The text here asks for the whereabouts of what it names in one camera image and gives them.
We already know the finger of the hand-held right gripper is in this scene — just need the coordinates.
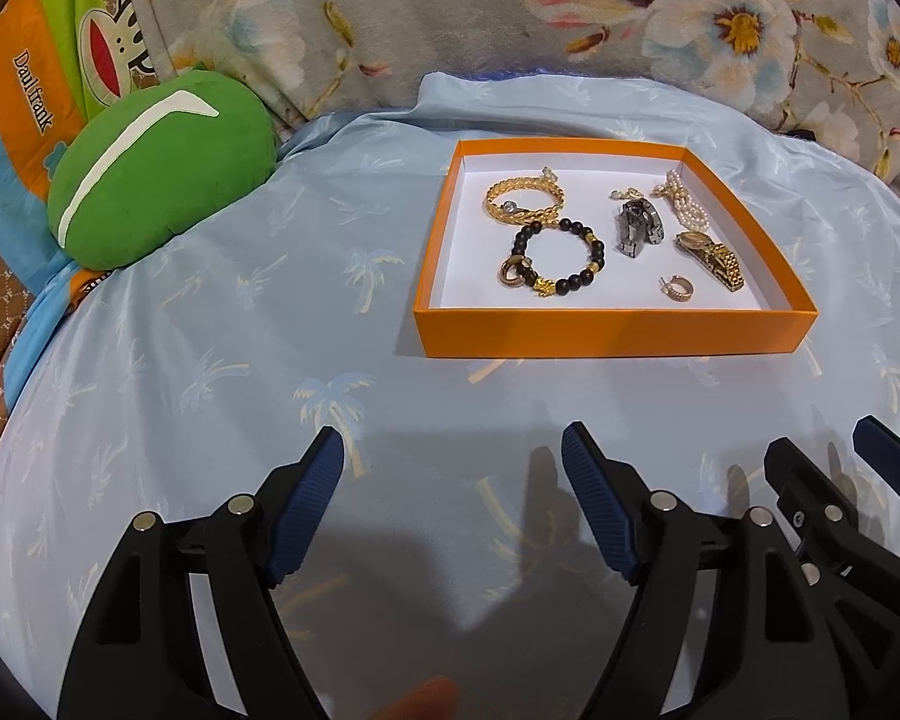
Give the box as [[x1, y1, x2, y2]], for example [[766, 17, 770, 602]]
[[853, 416, 900, 511], [763, 439, 900, 720]]

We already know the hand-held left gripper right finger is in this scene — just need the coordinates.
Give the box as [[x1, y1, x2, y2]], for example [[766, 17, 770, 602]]
[[561, 422, 880, 720]]

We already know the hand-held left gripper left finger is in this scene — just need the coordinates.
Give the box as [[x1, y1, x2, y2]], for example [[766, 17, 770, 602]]
[[56, 426, 346, 720]]

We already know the orange shallow cardboard box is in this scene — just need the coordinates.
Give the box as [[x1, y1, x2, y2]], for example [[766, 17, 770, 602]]
[[411, 139, 820, 359]]

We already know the gold metal wristwatch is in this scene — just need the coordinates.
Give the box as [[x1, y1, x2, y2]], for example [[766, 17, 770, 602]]
[[673, 230, 746, 293]]

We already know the dark metal link bracelet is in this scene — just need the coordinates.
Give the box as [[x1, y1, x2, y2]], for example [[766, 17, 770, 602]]
[[616, 197, 668, 262]]

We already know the black bead bracelet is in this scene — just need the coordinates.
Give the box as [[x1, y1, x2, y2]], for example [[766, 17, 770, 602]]
[[511, 217, 607, 297]]

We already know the light blue palm-print cloth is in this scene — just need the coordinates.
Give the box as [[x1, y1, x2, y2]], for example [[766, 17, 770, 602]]
[[0, 71, 900, 720]]

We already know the gold braided bangle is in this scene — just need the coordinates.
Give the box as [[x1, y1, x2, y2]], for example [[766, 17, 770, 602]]
[[484, 174, 567, 226]]

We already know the green plush cushion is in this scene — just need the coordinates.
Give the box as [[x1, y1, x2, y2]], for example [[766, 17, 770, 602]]
[[47, 69, 277, 269]]

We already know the colourful cartoon blanket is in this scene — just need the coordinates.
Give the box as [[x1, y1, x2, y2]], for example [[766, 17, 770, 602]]
[[0, 0, 162, 466]]

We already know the grey floral blanket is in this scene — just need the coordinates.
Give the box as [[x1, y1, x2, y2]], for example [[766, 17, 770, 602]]
[[120, 0, 900, 203]]

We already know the white pearl bracelet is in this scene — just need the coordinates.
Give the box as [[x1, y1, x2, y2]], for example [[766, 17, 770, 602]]
[[649, 169, 713, 230]]

